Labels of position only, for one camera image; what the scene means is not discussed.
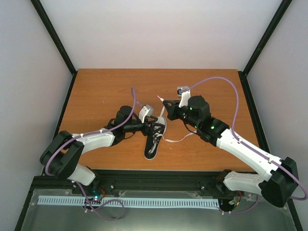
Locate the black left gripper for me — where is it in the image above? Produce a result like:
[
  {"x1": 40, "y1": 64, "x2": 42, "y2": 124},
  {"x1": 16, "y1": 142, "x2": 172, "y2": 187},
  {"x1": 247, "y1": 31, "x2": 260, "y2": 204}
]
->
[{"x1": 124, "y1": 116, "x2": 165, "y2": 138}]

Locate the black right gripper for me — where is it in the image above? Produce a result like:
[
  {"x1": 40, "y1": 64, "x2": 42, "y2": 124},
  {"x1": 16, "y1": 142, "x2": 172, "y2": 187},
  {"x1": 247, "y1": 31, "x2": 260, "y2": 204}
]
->
[{"x1": 164, "y1": 100, "x2": 200, "y2": 129}]

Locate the white shoelace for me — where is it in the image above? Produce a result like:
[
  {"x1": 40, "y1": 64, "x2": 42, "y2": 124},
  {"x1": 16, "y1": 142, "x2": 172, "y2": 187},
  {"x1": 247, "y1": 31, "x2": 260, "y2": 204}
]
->
[{"x1": 145, "y1": 106, "x2": 196, "y2": 159}]

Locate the black white canvas sneaker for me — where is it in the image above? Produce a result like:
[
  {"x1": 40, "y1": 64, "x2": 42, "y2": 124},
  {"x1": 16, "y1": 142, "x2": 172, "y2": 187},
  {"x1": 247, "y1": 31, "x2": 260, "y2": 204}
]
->
[{"x1": 144, "y1": 116, "x2": 167, "y2": 160}]

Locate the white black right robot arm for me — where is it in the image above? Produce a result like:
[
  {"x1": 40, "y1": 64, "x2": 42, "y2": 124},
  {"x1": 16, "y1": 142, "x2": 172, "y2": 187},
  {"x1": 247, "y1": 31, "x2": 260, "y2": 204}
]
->
[{"x1": 163, "y1": 96, "x2": 298, "y2": 207}]

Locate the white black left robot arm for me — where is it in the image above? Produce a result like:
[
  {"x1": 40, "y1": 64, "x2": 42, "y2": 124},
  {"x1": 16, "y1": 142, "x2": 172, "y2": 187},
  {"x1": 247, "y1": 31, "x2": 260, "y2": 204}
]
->
[{"x1": 39, "y1": 105, "x2": 167, "y2": 194}]

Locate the circuit board with green led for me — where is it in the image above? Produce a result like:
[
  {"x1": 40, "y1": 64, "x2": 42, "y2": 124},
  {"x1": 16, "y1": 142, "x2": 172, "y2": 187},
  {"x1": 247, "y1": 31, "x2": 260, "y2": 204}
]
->
[{"x1": 87, "y1": 185, "x2": 106, "y2": 205}]

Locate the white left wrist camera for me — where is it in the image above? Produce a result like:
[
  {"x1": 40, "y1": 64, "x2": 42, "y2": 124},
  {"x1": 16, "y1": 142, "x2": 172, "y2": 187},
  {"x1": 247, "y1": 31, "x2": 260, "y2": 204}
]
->
[{"x1": 138, "y1": 104, "x2": 154, "y2": 123}]

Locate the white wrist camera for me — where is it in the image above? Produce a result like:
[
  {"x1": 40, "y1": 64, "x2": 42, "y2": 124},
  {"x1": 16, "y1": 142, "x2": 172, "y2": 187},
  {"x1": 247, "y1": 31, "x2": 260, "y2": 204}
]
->
[
  {"x1": 177, "y1": 86, "x2": 191, "y2": 108},
  {"x1": 138, "y1": 104, "x2": 154, "y2": 123}
]

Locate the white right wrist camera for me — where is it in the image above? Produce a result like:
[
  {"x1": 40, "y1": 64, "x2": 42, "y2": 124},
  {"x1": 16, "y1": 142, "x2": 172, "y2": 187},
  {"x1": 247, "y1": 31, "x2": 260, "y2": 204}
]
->
[{"x1": 177, "y1": 86, "x2": 191, "y2": 108}]

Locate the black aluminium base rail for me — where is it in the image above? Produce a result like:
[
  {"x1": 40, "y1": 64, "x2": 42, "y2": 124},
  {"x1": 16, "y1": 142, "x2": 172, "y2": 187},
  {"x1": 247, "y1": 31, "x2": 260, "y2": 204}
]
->
[{"x1": 30, "y1": 168, "x2": 288, "y2": 200}]

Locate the light blue slotted cable duct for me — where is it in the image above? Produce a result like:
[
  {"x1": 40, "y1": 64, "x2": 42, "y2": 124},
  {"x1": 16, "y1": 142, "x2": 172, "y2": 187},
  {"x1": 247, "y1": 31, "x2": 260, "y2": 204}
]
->
[{"x1": 37, "y1": 195, "x2": 219, "y2": 210}]

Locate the black left frame post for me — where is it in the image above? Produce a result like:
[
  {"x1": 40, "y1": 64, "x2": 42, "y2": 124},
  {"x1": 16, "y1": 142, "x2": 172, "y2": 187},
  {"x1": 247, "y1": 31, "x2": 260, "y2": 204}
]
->
[{"x1": 30, "y1": 0, "x2": 78, "y2": 76}]

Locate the black frame post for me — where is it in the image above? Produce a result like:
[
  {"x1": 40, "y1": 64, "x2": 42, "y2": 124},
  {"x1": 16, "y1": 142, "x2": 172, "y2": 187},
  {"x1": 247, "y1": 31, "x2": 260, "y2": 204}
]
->
[
  {"x1": 242, "y1": 0, "x2": 293, "y2": 75},
  {"x1": 30, "y1": 0, "x2": 78, "y2": 76}
]

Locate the black right frame post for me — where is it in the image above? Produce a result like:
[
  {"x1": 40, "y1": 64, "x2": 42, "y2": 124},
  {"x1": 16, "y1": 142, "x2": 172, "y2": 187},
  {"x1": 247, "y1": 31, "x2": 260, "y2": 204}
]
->
[{"x1": 242, "y1": 0, "x2": 293, "y2": 75}]

